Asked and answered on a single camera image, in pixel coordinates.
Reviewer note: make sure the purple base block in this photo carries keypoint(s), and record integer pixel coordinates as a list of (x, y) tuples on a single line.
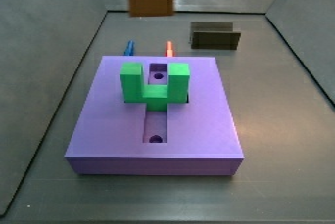
[(198, 145)]

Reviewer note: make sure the green U-shaped block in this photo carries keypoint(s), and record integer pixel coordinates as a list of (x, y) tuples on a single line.
[(170, 88)]

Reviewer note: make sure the red peg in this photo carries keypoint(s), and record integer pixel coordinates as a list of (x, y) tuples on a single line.
[(169, 51)]

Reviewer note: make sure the dark grey fixture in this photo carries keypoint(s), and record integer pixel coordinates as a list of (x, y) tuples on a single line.
[(213, 35)]

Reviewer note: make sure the blue peg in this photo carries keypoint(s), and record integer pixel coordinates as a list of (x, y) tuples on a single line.
[(130, 48)]

